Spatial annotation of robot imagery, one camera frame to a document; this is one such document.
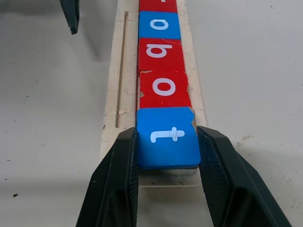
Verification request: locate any red letter tile b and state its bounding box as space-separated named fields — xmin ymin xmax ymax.
xmin=137 ymin=37 xmax=188 ymax=73

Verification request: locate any blue letter tile o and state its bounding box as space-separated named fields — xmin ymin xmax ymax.
xmin=137 ymin=11 xmax=182 ymax=40

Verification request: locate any red letter tile o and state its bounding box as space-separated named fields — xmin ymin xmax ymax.
xmin=138 ymin=70 xmax=193 ymax=111

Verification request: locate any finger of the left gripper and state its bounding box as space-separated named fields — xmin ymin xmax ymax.
xmin=59 ymin=0 xmax=80 ymax=35

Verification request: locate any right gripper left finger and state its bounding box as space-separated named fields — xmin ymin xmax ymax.
xmin=75 ymin=126 xmax=141 ymax=227

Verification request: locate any wooden letter tray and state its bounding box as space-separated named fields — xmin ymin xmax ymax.
xmin=100 ymin=0 xmax=209 ymax=189

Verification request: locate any blue letter tile t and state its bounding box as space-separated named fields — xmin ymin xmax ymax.
xmin=135 ymin=106 xmax=202 ymax=170

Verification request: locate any red letter tile r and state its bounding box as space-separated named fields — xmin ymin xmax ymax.
xmin=139 ymin=0 xmax=178 ymax=14

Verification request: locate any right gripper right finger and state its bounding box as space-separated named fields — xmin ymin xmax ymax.
xmin=196 ymin=125 xmax=293 ymax=227

